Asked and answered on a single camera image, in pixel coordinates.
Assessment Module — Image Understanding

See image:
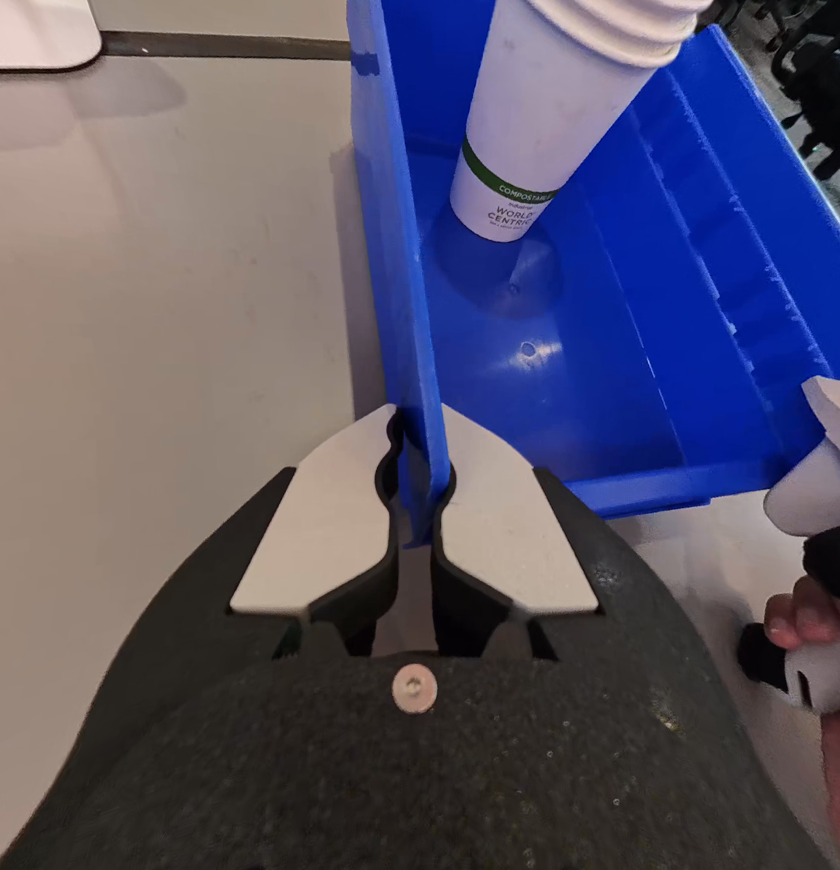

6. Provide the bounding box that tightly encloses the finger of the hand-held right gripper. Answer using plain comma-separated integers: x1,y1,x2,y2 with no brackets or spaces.
763,376,840,538

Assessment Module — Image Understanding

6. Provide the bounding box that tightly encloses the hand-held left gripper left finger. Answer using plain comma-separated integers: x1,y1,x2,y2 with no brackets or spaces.
230,404,402,657

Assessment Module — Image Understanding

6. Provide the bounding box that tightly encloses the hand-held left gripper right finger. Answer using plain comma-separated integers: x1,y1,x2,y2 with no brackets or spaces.
430,403,599,657

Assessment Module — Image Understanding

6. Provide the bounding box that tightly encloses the blue plastic bin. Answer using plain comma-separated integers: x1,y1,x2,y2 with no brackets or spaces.
345,0,840,548

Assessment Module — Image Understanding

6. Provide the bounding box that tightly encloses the stack of white paper cups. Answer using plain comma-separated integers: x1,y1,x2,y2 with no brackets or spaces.
449,0,708,242

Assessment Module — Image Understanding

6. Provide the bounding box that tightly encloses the black office chair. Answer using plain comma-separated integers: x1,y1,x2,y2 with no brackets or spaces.
767,0,840,181

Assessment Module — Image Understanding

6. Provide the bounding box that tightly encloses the white sign stand base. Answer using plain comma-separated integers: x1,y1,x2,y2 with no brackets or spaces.
0,0,103,72

